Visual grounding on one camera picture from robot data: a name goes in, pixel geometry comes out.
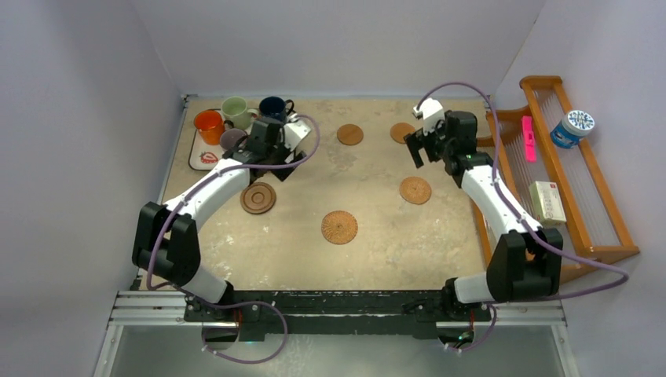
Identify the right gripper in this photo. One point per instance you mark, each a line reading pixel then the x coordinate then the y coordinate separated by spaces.
pixel 418 140

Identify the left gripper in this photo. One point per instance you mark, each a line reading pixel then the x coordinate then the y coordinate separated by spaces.
pixel 287 153

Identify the light wooden coaster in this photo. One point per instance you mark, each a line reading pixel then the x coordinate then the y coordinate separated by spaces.
pixel 399 131
pixel 350 134

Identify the dark brown wooden coaster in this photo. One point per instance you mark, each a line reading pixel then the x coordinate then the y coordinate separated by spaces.
pixel 258 198

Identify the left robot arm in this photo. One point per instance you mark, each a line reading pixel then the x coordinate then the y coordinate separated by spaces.
pixel 166 243

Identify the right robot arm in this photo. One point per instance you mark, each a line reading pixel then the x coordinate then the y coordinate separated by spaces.
pixel 521 268

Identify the navy blue mug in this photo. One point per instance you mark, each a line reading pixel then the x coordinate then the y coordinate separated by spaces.
pixel 276 108

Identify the purple mug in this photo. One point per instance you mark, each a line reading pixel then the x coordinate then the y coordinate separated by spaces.
pixel 231 137

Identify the pale green mug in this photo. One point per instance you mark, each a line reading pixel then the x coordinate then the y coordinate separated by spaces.
pixel 237 114

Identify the strawberry print tray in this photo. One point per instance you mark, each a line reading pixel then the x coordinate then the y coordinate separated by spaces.
pixel 203 156

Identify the orange mug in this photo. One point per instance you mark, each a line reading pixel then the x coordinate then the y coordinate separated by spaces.
pixel 211 125

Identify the pink marker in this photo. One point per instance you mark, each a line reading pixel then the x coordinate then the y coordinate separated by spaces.
pixel 529 141

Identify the wooden tiered rack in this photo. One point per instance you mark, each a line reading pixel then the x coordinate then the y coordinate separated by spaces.
pixel 594 228

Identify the white card box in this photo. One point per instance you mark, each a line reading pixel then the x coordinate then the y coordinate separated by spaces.
pixel 547 206

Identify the blue jar white lid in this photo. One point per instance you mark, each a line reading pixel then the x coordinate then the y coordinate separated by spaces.
pixel 573 127

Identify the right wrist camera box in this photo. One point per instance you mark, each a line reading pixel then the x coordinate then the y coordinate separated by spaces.
pixel 431 112

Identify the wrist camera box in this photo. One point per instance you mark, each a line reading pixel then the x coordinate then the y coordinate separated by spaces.
pixel 295 131
pixel 431 112

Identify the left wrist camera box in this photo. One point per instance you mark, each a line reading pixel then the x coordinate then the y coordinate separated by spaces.
pixel 295 131

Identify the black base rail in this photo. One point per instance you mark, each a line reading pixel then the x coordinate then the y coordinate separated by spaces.
pixel 419 314

